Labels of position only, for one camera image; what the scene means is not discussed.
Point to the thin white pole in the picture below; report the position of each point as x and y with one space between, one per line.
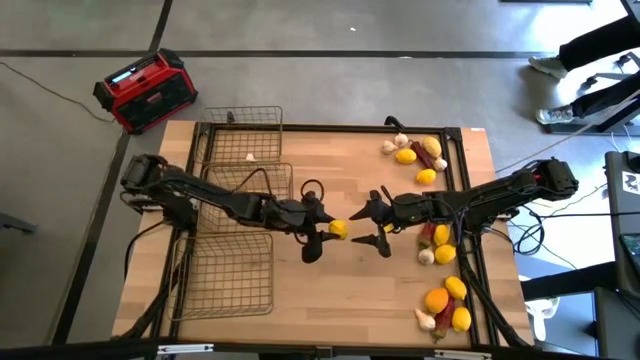
565 132

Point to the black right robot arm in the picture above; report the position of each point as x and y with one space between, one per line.
500 192

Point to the round orange fruit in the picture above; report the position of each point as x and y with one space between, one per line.
436 300

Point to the dark grey floor object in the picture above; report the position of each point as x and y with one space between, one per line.
17 223

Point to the white floor object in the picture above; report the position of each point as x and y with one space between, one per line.
542 310

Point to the black desk foot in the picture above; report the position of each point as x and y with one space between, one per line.
575 129

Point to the dark grey desk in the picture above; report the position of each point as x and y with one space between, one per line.
620 225

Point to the person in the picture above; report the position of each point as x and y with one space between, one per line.
600 42

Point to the red and black radio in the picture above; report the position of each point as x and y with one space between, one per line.
145 92

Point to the black floor beam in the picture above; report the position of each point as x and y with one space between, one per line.
565 282

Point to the black aluminium table frame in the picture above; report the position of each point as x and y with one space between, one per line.
340 128

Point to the silver frame bracket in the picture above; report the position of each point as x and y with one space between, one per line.
185 349
462 355

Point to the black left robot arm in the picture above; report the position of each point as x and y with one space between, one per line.
210 192

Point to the black frame clamp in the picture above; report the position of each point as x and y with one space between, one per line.
395 122

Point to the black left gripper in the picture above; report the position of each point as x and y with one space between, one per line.
297 215

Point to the black office chair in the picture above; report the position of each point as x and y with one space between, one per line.
590 80

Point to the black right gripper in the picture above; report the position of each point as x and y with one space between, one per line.
405 210

